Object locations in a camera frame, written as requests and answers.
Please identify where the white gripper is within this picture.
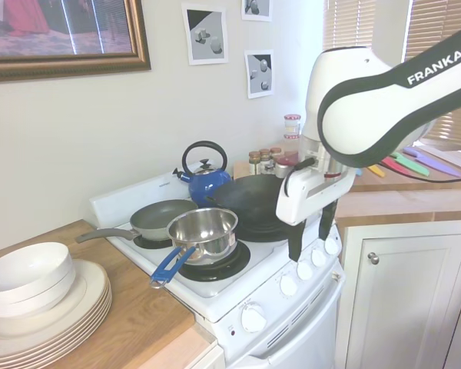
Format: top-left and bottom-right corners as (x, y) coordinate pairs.
(275, 163), (357, 263)

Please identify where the white electric stove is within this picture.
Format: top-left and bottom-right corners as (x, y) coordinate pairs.
(88, 168), (347, 369)

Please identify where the black wok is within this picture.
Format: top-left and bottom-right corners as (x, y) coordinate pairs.
(205, 173), (293, 231)

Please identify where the large black coil burner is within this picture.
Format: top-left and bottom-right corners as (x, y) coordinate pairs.
(176, 240), (252, 281)

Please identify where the red lid glass jar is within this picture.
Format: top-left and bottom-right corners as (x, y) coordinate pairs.
(283, 133), (301, 154)
(284, 113), (302, 135)

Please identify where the large white oven knob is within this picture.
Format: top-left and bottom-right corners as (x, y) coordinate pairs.
(240, 302), (268, 334)

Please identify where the red knife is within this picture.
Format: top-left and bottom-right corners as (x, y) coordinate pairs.
(380, 156), (412, 178)

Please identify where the green knife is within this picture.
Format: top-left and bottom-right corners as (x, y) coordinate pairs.
(390, 151), (431, 177)

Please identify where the white cabinet door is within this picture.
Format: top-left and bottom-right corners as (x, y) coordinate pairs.
(336, 221), (461, 369)

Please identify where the purple knife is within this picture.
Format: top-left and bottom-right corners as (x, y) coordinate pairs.
(402, 146), (461, 178)

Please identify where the grey frying pan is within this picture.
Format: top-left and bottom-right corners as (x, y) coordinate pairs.
(75, 198), (200, 244)

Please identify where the small black coil burner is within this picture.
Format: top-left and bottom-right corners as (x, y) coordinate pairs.
(132, 232), (174, 250)

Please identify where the narrow wooden window blind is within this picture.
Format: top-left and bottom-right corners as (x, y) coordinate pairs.
(322, 0), (372, 52)

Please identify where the large grey shapes paper print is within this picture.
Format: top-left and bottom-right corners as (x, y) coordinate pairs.
(181, 2), (228, 66)

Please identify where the cream dinner plate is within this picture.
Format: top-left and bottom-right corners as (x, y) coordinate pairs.
(0, 284), (111, 356)
(0, 289), (112, 360)
(0, 280), (111, 353)
(0, 294), (113, 363)
(0, 259), (109, 349)
(0, 298), (114, 366)

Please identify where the wide wooden window blind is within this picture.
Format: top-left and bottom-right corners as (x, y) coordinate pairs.
(401, 0), (461, 147)

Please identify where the white bowl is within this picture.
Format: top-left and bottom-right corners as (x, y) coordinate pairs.
(0, 264), (78, 319)
(0, 241), (75, 297)

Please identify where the gold framed painting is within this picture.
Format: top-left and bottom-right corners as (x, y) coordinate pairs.
(0, 0), (152, 84)

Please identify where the short black wrist cable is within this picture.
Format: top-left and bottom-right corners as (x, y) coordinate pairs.
(284, 156), (315, 198)

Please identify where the steel saucepan blue handle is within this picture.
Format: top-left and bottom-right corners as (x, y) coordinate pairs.
(149, 207), (239, 288)

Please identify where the blue kettle black handle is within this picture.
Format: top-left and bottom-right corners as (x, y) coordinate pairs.
(171, 140), (232, 208)

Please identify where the long black robot cable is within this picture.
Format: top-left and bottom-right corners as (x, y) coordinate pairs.
(380, 159), (461, 181)

